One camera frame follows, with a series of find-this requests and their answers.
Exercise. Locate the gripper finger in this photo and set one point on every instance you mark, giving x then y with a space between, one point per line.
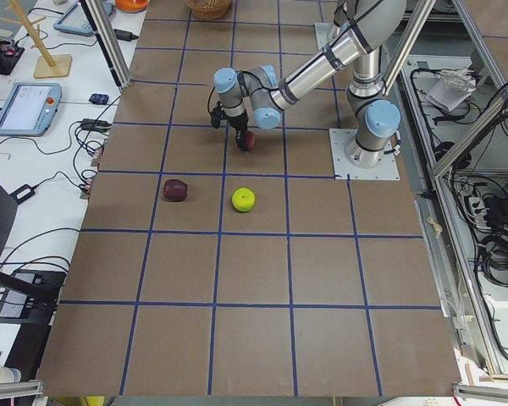
246 143
240 139

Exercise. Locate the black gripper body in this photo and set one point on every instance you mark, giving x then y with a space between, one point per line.
238 125

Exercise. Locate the green apple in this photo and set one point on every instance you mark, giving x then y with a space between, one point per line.
243 199

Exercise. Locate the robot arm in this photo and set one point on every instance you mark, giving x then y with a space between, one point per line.
360 29

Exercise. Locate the wicker basket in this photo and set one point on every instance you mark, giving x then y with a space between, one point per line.
208 9

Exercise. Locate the dark red apple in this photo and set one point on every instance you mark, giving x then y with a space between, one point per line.
175 190

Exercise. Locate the small blue device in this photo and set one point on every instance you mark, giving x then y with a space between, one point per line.
99 99

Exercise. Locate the black power adapter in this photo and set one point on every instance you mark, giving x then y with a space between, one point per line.
124 35

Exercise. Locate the orange bucket with lid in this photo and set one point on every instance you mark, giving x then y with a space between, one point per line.
131 6

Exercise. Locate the wooden stand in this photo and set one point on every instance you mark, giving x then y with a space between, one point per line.
48 66

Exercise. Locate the blue teach pendant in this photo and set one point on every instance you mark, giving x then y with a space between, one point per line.
74 21
30 109

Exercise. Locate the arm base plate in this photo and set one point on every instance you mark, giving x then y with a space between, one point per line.
351 162
325 32

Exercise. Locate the aluminium frame post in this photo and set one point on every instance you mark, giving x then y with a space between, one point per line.
106 38

